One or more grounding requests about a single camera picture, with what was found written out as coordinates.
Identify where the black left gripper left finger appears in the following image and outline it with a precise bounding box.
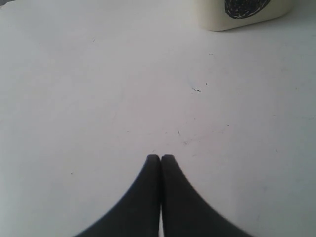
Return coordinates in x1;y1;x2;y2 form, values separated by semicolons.
78;155;161;237

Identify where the cream bin with black circle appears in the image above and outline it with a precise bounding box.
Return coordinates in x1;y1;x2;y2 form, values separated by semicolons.
194;0;295;31

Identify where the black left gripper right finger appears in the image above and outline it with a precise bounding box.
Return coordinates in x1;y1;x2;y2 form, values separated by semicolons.
161;155;250;237

